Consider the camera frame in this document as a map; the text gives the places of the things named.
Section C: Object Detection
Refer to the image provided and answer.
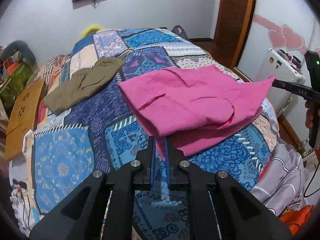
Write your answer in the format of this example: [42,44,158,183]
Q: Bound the wooden lap table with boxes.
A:
[4,79,46,161]

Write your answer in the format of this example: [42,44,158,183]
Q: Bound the patchwork blue bedspread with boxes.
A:
[24,29,279,239]

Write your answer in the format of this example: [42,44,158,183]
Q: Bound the yellow headboard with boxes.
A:
[80,24,106,39]

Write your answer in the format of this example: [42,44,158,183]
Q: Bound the olive green pants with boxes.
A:
[43,57,125,115]

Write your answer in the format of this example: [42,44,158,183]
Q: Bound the striped orange pillow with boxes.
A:
[26,55,69,89]

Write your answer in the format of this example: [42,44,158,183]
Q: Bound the grey bag on floor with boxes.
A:
[171,25,189,41]

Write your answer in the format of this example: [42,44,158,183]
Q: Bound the pink heart wall decoration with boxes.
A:
[253,14,307,55]

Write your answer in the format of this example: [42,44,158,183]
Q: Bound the pink pants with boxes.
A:
[119,65,274,157]

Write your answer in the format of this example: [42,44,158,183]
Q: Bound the white appliance with stickers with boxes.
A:
[254,48,305,116]

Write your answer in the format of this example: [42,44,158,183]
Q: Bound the wooden door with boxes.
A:
[213,0,256,69]

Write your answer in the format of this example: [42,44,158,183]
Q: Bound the orange cloth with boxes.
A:
[279,205,315,235]

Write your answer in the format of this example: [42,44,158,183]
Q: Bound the right hand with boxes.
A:
[305,101,314,129]

